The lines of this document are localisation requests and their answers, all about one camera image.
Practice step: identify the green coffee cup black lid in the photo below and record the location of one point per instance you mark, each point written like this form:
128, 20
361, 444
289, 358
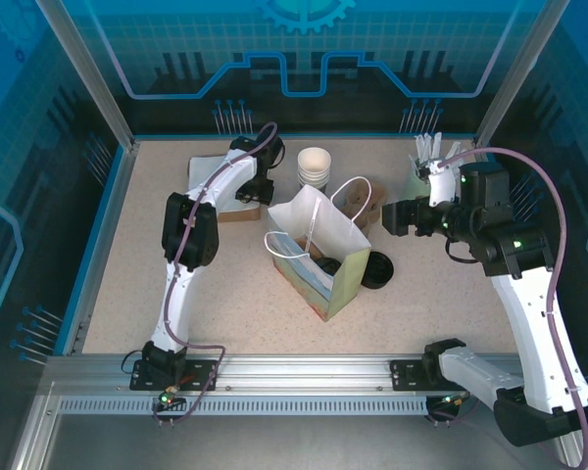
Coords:
329, 267

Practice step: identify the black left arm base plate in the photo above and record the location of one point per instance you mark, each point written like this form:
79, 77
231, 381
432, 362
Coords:
201, 374

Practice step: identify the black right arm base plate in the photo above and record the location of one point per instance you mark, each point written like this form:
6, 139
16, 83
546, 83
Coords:
406, 374

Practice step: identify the aluminium mounting rail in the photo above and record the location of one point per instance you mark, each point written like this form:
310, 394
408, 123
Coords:
299, 374

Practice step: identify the brown cardboard napkin box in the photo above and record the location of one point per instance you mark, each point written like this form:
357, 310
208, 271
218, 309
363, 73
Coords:
240, 215

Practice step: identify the aluminium enclosure post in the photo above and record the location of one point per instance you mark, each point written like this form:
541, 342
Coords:
511, 83
98, 83

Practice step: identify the white paper wrapped straw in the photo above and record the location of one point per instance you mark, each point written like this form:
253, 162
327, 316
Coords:
455, 149
423, 149
438, 144

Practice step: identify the illustrated paper carry bag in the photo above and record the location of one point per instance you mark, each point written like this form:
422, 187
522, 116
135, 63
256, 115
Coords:
343, 289

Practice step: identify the stack of black cup lids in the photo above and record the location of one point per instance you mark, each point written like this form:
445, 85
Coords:
378, 271

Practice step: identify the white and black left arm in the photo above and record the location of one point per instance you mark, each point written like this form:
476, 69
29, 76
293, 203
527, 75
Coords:
176, 303

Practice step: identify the small board with green light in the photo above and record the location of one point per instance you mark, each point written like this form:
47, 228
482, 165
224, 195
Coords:
166, 399

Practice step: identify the white paper napkin stack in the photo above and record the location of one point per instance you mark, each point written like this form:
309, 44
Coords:
201, 171

